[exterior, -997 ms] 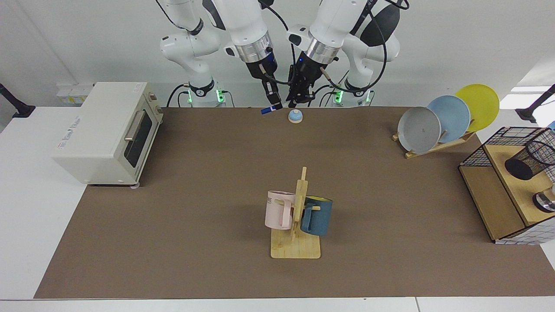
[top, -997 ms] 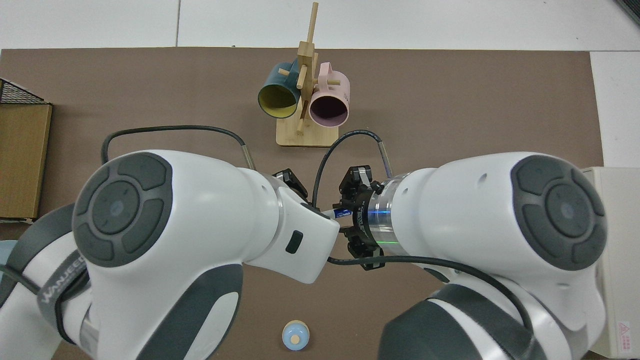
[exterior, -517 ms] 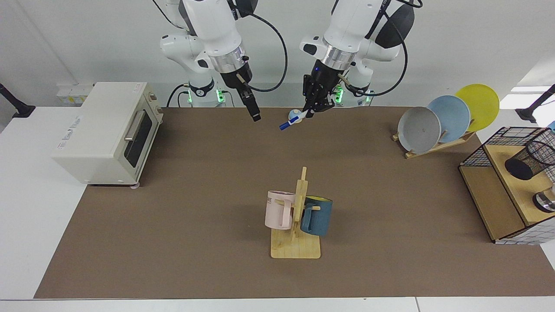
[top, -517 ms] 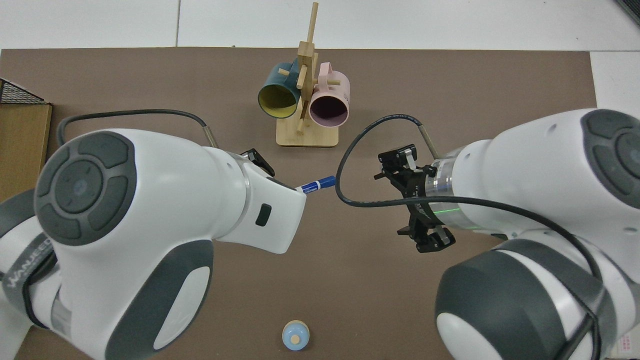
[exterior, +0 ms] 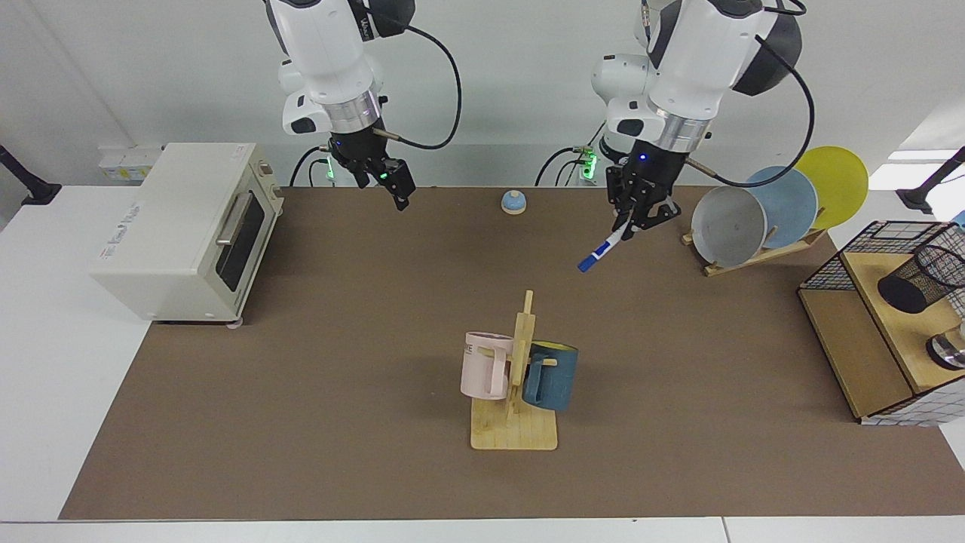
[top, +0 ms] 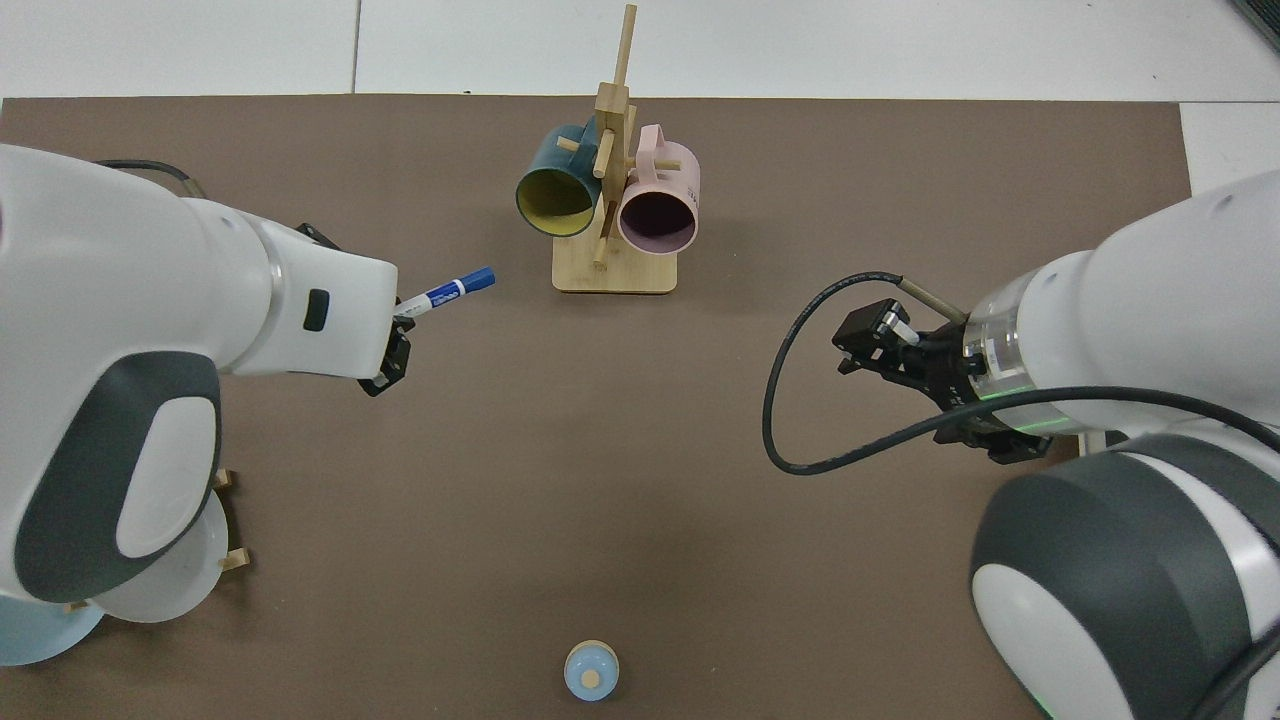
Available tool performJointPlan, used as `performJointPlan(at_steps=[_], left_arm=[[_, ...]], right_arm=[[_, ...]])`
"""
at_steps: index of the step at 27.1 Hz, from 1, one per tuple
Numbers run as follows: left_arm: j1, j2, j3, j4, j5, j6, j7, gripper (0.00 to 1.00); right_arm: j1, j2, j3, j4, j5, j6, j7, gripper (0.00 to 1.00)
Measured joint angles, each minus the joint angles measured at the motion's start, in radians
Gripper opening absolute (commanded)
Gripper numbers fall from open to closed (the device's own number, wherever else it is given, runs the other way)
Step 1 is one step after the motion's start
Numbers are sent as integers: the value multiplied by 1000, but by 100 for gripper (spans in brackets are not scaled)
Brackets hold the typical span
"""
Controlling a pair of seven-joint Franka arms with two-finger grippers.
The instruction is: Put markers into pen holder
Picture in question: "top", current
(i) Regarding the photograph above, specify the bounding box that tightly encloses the dark grey device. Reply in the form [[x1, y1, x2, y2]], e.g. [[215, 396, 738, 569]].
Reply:
[[1228, 0, 1280, 53]]

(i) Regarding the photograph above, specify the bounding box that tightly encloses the wooden cup stand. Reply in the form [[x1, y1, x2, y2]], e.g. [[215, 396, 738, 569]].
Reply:
[[552, 3, 683, 295]]

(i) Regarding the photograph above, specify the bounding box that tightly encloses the wooden plate rack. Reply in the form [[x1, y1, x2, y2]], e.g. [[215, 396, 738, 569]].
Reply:
[[65, 467, 251, 614]]

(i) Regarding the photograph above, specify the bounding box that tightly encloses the blue white marker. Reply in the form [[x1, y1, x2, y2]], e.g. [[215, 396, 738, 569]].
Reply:
[[393, 266, 498, 319]]

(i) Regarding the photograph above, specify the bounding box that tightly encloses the light blue plate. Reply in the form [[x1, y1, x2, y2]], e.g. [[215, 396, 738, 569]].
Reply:
[[0, 590, 106, 667]]

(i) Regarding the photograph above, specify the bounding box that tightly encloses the small blue round thing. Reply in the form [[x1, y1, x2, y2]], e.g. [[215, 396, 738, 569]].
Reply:
[[563, 640, 621, 702]]

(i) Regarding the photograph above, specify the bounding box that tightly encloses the dark teal cup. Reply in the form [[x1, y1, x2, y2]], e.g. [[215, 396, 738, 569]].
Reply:
[[515, 123, 604, 239]]

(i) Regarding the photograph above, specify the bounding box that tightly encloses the grey plate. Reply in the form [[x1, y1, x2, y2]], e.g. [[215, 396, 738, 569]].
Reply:
[[95, 490, 229, 624]]

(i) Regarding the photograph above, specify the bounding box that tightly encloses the brown table cloth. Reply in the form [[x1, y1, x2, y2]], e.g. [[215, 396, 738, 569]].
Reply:
[[0, 95, 1201, 720]]

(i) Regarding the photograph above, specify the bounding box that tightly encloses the pink cup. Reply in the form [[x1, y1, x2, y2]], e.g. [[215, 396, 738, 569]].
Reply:
[[617, 124, 701, 257]]

